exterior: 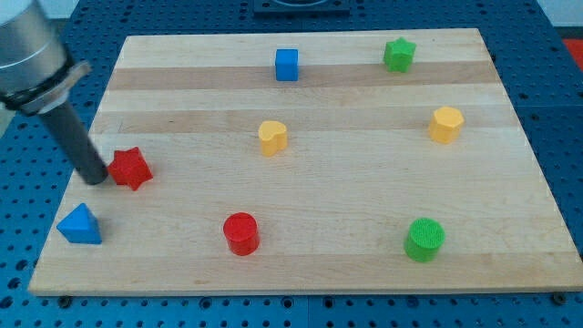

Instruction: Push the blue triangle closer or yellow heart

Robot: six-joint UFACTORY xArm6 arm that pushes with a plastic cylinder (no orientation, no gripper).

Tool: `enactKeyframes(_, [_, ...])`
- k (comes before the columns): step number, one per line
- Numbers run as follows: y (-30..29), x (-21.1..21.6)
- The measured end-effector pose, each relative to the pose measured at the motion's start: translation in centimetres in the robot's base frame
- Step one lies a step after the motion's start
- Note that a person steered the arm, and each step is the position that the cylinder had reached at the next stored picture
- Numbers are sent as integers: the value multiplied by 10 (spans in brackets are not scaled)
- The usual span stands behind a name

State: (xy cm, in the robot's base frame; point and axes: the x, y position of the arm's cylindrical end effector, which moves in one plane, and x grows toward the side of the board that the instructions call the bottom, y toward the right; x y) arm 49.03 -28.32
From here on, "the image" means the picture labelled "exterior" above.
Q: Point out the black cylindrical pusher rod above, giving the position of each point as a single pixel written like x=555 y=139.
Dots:
x=71 y=135

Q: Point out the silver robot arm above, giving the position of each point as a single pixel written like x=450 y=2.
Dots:
x=37 y=73

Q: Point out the blue triangle block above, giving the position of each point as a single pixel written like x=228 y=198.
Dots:
x=80 y=226

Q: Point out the yellow heart block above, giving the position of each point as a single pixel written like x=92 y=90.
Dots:
x=273 y=137

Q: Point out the red star block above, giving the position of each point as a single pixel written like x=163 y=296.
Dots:
x=129 y=168

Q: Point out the red cylinder block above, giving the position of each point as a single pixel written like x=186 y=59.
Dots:
x=242 y=233

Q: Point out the blue cube block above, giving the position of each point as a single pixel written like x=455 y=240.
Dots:
x=286 y=64

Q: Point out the wooden board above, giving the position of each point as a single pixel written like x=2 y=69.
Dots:
x=334 y=208

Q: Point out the green star block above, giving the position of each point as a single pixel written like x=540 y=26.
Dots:
x=399 y=55

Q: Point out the green cylinder block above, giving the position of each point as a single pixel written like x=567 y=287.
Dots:
x=424 y=239

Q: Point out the yellow hexagon block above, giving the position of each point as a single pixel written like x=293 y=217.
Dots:
x=445 y=125

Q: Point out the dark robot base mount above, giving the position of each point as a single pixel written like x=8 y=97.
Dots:
x=273 y=7

